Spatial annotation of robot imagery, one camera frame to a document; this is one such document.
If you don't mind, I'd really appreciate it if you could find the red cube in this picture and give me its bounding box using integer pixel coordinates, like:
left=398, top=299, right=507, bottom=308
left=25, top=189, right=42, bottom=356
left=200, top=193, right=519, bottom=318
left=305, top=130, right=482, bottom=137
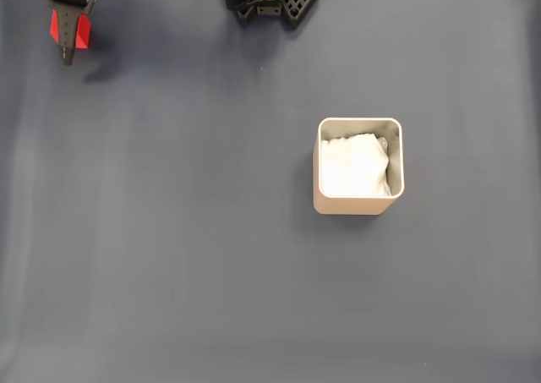
left=49, top=10, right=92, bottom=51

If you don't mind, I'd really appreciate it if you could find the dark blue-grey table mat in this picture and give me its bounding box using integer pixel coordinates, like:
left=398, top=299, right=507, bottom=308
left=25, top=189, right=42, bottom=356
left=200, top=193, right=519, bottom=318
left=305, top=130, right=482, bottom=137
left=0, top=0, right=541, bottom=383

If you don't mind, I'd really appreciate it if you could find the beige metal square box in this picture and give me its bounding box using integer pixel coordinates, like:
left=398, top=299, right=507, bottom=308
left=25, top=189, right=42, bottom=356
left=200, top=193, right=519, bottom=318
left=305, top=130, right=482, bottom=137
left=312, top=117, right=406, bottom=216

